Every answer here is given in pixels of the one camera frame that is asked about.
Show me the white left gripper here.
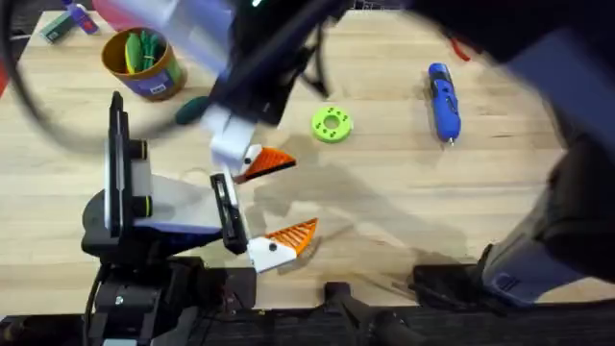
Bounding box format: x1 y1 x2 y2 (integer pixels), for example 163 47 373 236
81 134 319 274

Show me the dark green toy vegetable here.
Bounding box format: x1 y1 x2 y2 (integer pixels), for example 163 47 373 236
174 94 211 127

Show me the blue electric screwdriver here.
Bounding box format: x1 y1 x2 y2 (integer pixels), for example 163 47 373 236
427 62 463 147

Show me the green disc with holes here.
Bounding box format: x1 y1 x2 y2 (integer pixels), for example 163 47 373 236
310 105 355 145

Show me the brown tub with green toys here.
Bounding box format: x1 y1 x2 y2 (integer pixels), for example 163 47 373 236
100 26 188 103

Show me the purple and blue bottle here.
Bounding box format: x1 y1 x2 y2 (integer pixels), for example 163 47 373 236
61 0 101 37

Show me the small red tool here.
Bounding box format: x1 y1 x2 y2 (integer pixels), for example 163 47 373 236
448 35 473 63

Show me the green box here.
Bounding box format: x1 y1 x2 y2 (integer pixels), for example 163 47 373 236
38 10 78 45

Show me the thin black cable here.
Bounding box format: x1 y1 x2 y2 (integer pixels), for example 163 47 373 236
301 22 333 100

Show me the black rail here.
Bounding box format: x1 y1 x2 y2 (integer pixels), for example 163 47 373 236
0 303 615 346

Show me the black stand post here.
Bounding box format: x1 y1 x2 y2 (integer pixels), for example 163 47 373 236
323 281 425 346

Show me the thick black cable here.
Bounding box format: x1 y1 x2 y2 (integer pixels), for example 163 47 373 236
0 0 212 156

